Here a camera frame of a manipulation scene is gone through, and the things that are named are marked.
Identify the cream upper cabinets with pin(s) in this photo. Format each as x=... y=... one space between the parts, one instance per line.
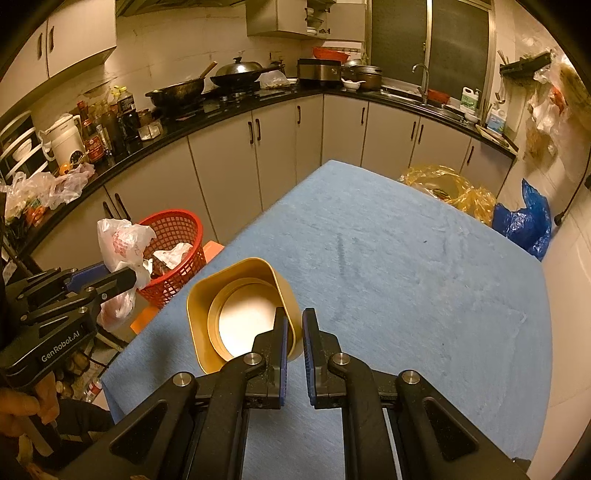
x=78 y=32

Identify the red plastic basket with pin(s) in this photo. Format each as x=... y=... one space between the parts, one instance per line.
x=184 y=230

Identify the clear bag of food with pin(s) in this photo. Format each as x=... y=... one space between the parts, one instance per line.
x=272 y=79

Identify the stacked white dishes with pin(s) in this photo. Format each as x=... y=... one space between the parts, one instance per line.
x=316 y=21

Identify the wooden cutting board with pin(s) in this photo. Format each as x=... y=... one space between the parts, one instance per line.
x=496 y=138

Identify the white rice cooker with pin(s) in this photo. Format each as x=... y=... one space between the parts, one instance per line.
x=62 y=138

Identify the wok with metal lid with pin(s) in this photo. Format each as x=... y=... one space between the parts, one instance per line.
x=238 y=71

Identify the crumpled plastic bags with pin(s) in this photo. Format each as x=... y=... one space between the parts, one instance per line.
x=41 y=187

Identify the gas stove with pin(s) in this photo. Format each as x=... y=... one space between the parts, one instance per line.
x=240 y=95

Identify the white bottle green label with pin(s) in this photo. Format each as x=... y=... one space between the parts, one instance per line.
x=470 y=101

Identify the group of condiment bottles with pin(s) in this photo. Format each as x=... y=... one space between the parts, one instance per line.
x=124 y=115

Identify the steel sink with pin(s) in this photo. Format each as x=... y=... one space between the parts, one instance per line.
x=415 y=104

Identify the stacked metal pots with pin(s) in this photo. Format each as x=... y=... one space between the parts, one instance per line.
x=367 y=76

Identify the white bottle blue label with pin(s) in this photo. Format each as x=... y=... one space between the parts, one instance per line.
x=497 y=120

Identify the round tin lid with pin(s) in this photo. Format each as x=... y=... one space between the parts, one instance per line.
x=240 y=318

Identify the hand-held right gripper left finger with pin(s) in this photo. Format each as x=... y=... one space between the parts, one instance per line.
x=281 y=364

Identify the white hanging plastic bags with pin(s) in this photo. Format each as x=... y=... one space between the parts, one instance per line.
x=545 y=110

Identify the blue tablecloth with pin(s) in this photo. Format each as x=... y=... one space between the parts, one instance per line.
x=392 y=300

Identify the white wrapper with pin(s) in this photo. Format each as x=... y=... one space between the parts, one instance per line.
x=173 y=254

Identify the yellow square tin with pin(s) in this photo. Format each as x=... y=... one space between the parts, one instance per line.
x=279 y=288

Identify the dark wok with spatula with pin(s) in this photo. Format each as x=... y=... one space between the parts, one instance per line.
x=178 y=90

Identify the steel box appliance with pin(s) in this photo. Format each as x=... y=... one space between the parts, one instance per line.
x=318 y=71

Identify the small white bowl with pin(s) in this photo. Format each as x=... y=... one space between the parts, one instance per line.
x=352 y=84

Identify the white plastic bag red print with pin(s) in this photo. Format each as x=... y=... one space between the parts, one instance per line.
x=122 y=240

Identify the cream lower kitchen cabinets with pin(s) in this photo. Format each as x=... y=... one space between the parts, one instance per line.
x=221 y=157

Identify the large hanging plastic bag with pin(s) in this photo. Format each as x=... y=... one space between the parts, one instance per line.
x=575 y=92

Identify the small red bowl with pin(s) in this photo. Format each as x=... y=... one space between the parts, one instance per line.
x=437 y=96

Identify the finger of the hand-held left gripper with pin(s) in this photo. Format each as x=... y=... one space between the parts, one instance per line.
x=117 y=282
x=87 y=276

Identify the person's left hand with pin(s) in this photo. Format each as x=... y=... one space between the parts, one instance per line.
x=18 y=408

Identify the kitchen window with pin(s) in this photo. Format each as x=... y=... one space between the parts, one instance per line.
x=397 y=41

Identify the yellow plastic bag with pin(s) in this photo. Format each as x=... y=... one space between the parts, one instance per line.
x=480 y=203

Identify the black range hood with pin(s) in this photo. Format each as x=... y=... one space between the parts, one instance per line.
x=161 y=5

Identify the orange plastic stool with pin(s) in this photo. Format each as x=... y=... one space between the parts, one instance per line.
x=213 y=251

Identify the metal faucet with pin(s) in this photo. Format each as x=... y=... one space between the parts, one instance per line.
x=425 y=78

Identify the black wall rack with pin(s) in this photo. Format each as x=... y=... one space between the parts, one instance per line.
x=521 y=67

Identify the red plastic basin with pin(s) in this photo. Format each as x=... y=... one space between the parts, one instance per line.
x=330 y=53

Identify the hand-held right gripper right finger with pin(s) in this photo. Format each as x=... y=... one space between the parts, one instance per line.
x=308 y=364

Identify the blue plastic bag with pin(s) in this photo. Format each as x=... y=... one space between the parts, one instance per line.
x=526 y=221

